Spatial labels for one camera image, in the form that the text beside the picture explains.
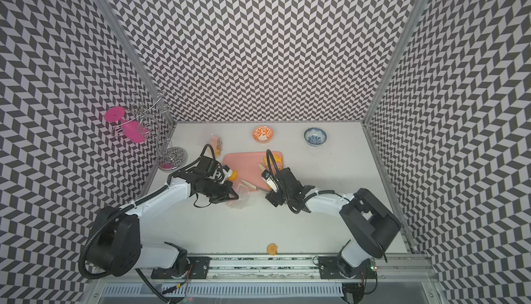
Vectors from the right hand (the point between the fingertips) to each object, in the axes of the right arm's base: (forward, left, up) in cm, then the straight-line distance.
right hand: (276, 188), depth 90 cm
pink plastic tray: (+14, +14, -2) cm, 20 cm away
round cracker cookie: (-24, +2, -3) cm, 24 cm away
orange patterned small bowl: (+32, +7, -1) cm, 33 cm away
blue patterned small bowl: (+30, -21, 0) cm, 37 cm away
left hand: (-7, +16, +5) cm, 18 cm away
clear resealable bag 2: (-6, +13, +4) cm, 15 cm away
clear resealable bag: (+24, +30, +2) cm, 39 cm away
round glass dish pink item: (+16, +52, 0) cm, 54 cm away
